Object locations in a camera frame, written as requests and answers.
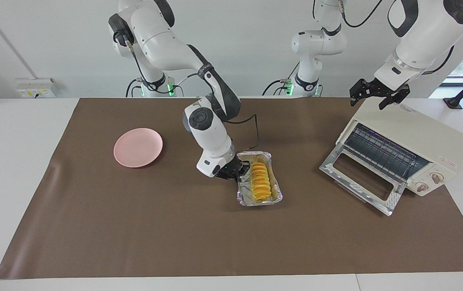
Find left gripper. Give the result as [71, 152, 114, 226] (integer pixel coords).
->
[349, 78, 411, 111]

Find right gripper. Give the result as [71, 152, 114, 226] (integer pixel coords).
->
[216, 158, 252, 183]

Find yellow sliced bread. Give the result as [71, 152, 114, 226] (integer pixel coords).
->
[249, 162, 273, 202]

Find silver foil tray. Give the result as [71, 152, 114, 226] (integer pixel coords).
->
[236, 151, 283, 207]

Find cream toaster oven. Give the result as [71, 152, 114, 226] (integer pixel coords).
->
[319, 98, 463, 217]

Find pink plate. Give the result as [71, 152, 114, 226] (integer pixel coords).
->
[113, 128, 164, 169]

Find black cable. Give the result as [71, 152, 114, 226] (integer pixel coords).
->
[261, 79, 292, 97]
[421, 45, 455, 76]
[225, 114, 261, 154]
[125, 78, 143, 98]
[338, 0, 385, 29]

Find white wall socket box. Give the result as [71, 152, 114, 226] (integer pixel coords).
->
[16, 78, 56, 99]

